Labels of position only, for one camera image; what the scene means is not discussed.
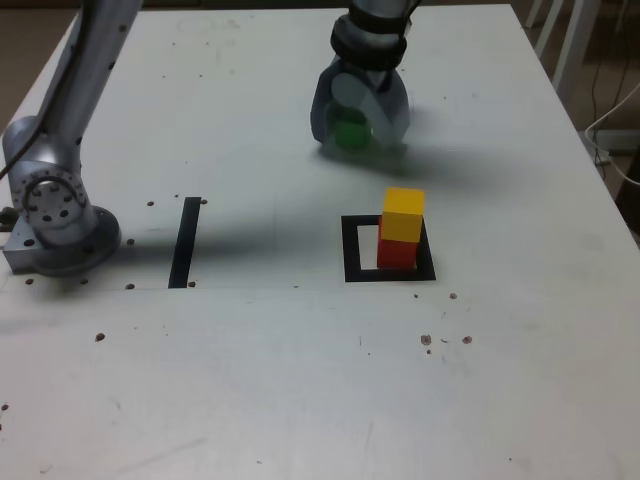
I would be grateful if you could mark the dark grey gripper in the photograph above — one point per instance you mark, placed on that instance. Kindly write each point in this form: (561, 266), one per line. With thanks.
(377, 80)

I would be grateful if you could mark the green cube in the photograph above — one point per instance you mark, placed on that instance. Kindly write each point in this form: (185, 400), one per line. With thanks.
(350, 136)

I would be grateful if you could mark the yellow cube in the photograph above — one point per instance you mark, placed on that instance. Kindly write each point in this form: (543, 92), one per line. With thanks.
(402, 220)

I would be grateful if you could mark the red cube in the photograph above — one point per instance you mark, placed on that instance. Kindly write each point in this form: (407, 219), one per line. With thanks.
(395, 256)

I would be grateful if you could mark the black tape square outline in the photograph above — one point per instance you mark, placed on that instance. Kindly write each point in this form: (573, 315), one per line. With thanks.
(350, 250)

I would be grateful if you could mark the black tape strip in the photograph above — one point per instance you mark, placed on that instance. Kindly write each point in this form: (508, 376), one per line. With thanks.
(184, 245)

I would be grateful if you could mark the white furniture leg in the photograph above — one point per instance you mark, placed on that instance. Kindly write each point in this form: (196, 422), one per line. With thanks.
(547, 22)
(533, 12)
(570, 40)

